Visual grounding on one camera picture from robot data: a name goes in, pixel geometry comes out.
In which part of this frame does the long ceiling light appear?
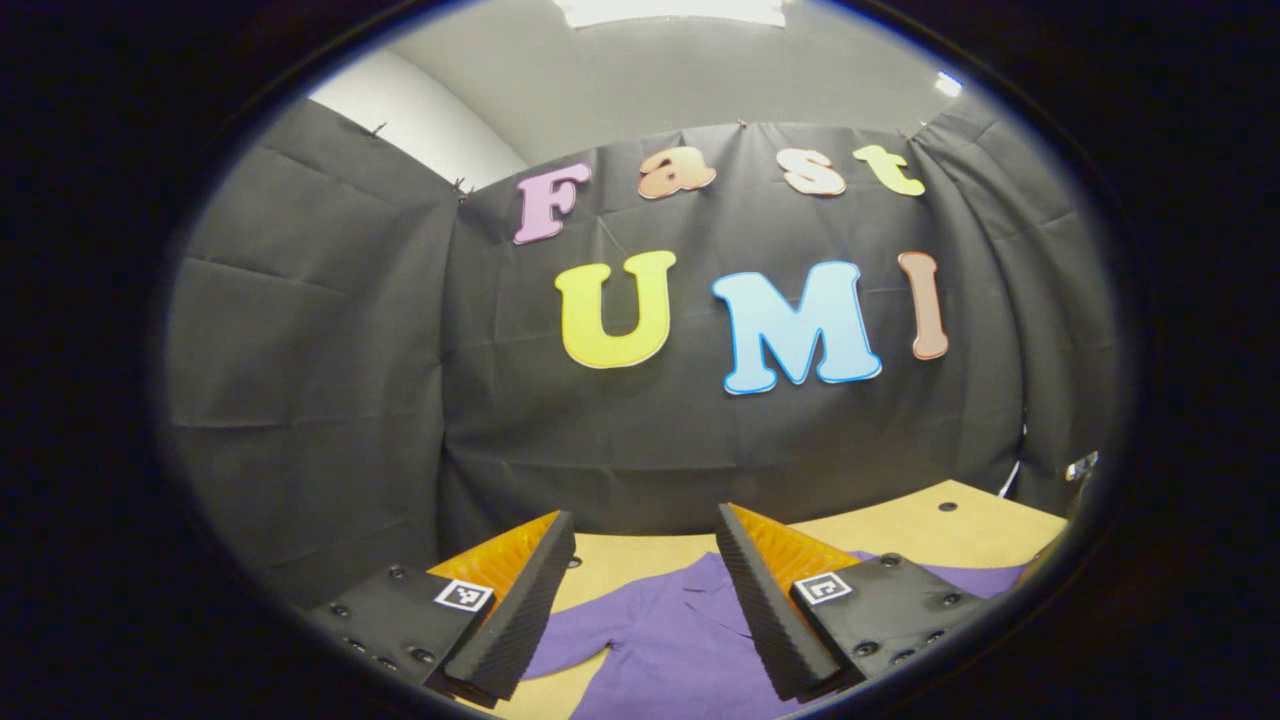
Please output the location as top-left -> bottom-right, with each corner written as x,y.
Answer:
555,0 -> 791,29

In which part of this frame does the purple shirt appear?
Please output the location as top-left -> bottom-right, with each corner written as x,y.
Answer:
520,550 -> 1031,720

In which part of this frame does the black backdrop cloth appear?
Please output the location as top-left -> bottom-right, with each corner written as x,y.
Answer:
160,95 -> 1126,611

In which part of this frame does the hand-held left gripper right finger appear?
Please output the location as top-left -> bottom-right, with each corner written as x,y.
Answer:
714,502 -> 993,703

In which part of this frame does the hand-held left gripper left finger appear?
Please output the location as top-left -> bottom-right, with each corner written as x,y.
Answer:
300,510 -> 579,713

